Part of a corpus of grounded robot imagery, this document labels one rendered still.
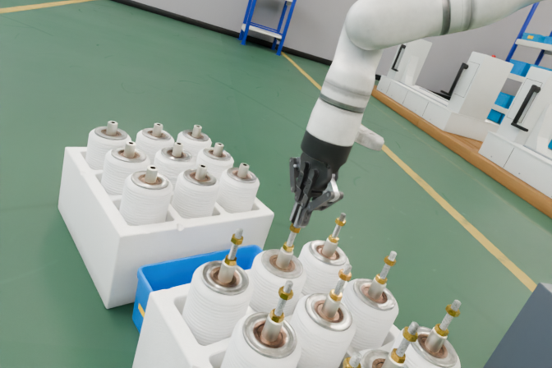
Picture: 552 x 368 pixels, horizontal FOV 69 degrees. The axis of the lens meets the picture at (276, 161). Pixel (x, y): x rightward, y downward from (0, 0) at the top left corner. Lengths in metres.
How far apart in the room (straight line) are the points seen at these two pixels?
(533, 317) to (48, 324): 0.95
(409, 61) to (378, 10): 4.63
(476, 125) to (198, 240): 3.47
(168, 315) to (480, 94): 3.63
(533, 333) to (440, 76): 7.21
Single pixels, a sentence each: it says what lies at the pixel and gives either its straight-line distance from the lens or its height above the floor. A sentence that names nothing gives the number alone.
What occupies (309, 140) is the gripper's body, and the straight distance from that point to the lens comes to 0.59.
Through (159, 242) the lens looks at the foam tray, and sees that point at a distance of 0.86.
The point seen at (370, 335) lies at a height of 0.20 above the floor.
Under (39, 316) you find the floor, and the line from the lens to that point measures 0.92.
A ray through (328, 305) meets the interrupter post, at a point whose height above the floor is 0.27.
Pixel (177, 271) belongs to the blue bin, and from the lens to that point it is 0.89.
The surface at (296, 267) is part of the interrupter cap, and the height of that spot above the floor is 0.25.
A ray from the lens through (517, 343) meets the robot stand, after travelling 1.05.
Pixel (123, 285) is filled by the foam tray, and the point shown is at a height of 0.06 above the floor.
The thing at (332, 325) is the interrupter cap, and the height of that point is 0.25.
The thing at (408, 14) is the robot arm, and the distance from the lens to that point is 0.56.
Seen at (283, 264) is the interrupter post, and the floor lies 0.26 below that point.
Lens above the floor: 0.65
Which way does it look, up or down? 20 degrees down
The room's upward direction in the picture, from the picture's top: 18 degrees clockwise
